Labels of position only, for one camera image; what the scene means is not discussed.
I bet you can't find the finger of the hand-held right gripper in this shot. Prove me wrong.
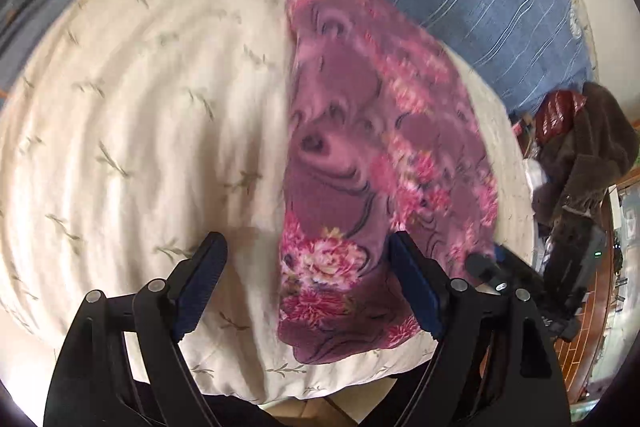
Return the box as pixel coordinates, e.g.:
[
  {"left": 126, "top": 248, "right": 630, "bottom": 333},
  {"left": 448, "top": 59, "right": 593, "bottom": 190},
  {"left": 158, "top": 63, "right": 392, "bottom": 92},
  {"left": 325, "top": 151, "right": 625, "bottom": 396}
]
[{"left": 465, "top": 246, "right": 545, "bottom": 309}]

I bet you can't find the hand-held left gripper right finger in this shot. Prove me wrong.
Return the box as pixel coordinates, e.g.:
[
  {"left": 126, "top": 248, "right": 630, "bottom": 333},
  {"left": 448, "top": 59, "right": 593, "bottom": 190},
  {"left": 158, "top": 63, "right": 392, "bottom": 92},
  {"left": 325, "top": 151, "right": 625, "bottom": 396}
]
[{"left": 388, "top": 230, "right": 572, "bottom": 427}]

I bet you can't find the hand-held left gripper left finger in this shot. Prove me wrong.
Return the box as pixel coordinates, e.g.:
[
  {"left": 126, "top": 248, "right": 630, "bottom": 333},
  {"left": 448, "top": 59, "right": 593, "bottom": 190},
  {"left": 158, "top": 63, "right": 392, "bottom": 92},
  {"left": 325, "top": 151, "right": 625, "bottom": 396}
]
[{"left": 44, "top": 231, "right": 229, "bottom": 427}]

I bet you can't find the pink floral garment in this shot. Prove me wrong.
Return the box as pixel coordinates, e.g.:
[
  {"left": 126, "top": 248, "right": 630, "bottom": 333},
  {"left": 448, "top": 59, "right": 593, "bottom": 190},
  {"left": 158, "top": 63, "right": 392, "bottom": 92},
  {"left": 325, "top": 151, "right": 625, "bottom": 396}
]
[{"left": 276, "top": 0, "right": 501, "bottom": 365}]

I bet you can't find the brown fur coat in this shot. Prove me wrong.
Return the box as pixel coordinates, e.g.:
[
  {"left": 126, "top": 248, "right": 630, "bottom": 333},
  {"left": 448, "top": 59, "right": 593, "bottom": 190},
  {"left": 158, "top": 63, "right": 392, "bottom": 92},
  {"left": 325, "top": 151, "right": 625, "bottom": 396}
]
[{"left": 530, "top": 82, "right": 637, "bottom": 229}]

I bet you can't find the red patterned cloth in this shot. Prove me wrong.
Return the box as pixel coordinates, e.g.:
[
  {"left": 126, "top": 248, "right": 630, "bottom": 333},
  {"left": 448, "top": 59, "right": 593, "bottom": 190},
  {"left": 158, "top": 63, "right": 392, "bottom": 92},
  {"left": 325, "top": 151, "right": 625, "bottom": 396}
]
[{"left": 536, "top": 89, "right": 587, "bottom": 144}]

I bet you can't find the cream embroidered blanket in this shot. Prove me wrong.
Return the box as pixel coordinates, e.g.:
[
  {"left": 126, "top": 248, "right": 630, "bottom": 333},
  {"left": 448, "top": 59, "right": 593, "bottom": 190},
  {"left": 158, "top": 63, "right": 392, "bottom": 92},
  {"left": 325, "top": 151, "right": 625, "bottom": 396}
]
[{"left": 0, "top": 0, "right": 540, "bottom": 414}]

